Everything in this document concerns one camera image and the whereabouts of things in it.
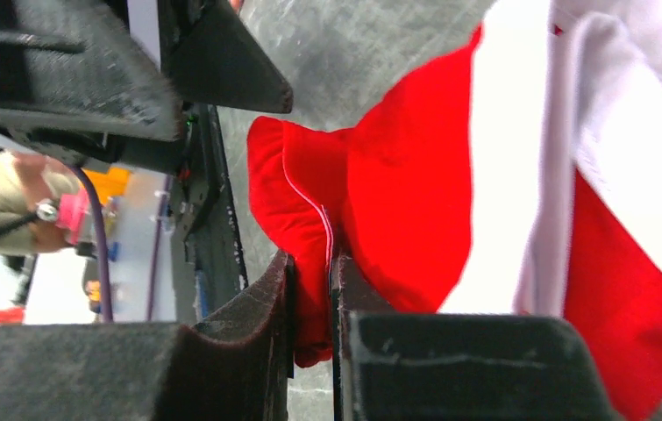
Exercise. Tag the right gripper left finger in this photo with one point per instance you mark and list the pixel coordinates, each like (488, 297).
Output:
(234, 365)

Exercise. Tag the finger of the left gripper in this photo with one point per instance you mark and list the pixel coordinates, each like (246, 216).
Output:
(73, 66)
(210, 57)

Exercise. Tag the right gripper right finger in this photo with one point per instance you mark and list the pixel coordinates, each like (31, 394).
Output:
(389, 365)

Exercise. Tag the red white underwear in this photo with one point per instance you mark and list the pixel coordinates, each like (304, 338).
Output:
(520, 174)

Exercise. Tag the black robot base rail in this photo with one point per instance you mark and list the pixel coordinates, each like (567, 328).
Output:
(207, 254)

